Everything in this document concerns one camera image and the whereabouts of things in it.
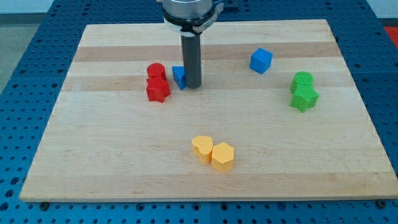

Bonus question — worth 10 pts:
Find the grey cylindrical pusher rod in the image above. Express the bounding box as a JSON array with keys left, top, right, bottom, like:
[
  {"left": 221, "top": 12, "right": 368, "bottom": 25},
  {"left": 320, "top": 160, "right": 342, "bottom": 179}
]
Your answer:
[{"left": 181, "top": 35, "right": 201, "bottom": 88}]

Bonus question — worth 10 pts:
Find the blue cube block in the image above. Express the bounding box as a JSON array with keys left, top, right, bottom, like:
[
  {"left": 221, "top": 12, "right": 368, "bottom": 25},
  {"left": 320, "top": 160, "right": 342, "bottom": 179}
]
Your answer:
[{"left": 249, "top": 48, "right": 273, "bottom": 74}]

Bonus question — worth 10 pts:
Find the blue triangle block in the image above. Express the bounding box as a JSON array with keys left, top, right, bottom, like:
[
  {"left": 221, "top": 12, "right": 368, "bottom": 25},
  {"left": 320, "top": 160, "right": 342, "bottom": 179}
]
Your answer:
[{"left": 172, "top": 66, "right": 187, "bottom": 90}]

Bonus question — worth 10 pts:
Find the red cylinder block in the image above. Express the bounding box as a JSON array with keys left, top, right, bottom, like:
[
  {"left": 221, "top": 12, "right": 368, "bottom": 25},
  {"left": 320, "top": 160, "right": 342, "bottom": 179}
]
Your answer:
[{"left": 147, "top": 63, "right": 167, "bottom": 80}]

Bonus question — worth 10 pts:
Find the red star block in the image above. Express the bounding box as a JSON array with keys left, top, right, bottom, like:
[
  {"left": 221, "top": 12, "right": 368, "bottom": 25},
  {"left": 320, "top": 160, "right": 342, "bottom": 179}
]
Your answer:
[{"left": 146, "top": 77, "right": 170, "bottom": 103}]

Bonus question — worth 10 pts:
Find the yellow heart block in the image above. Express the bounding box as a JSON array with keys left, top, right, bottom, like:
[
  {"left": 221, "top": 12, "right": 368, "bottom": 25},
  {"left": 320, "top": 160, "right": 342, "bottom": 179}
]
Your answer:
[{"left": 192, "top": 136, "right": 213, "bottom": 164}]

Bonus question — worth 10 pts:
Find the light wooden board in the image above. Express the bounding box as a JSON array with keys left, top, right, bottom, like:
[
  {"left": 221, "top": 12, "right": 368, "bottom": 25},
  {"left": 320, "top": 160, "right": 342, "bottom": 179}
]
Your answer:
[{"left": 20, "top": 19, "right": 397, "bottom": 202}]

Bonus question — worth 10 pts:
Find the green cylinder block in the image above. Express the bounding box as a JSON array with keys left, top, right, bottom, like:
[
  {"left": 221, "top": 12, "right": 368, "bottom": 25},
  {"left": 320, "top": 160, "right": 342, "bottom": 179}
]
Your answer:
[{"left": 290, "top": 71, "right": 313, "bottom": 93}]

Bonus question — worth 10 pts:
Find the yellow hexagon block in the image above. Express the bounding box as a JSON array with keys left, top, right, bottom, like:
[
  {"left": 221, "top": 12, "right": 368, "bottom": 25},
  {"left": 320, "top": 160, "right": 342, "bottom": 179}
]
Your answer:
[{"left": 211, "top": 142, "right": 234, "bottom": 172}]

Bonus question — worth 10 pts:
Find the green star block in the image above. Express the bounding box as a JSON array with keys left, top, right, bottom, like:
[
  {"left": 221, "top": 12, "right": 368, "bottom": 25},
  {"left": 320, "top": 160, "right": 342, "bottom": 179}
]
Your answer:
[{"left": 290, "top": 85, "right": 319, "bottom": 113}]

